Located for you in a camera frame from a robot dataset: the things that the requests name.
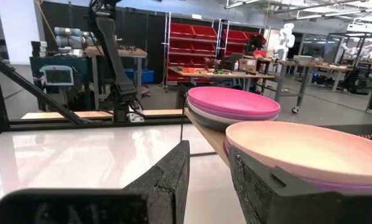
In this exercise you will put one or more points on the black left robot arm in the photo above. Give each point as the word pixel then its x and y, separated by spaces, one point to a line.
pixel 111 46

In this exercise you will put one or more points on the black aluminium table frame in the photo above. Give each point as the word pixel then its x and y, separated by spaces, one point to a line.
pixel 33 89

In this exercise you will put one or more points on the dark green plate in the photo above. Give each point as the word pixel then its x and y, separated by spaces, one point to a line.
pixel 214 125

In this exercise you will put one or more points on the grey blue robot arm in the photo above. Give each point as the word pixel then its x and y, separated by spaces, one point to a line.
pixel 69 35

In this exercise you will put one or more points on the wooden shelf with black frame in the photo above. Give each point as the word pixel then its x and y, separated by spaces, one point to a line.
pixel 212 137

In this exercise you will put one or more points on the cardboard box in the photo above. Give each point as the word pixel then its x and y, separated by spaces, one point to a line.
pixel 247 65

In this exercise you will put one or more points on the white screen device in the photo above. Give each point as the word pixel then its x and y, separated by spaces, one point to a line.
pixel 58 75

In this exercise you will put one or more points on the red bin storage rack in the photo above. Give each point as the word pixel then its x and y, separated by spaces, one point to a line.
pixel 192 40
pixel 235 40

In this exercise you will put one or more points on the pink plate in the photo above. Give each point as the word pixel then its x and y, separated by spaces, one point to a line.
pixel 232 101

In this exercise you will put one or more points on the blue plastic crate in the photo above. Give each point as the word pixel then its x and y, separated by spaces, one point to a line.
pixel 142 76

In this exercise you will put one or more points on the black framed glass enclosure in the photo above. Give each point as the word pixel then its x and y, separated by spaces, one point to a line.
pixel 357 46

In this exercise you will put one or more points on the beige plate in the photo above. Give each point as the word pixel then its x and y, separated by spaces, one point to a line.
pixel 211 116

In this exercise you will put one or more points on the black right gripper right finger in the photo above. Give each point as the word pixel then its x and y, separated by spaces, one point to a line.
pixel 267 199

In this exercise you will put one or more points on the peach plate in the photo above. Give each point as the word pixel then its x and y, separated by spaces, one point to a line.
pixel 313 149

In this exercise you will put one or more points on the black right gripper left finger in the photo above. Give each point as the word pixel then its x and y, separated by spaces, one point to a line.
pixel 164 186

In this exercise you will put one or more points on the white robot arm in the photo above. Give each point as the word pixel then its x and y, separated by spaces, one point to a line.
pixel 285 40

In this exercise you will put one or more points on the wooden workbench with casters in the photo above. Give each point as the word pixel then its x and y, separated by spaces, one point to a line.
pixel 310 65

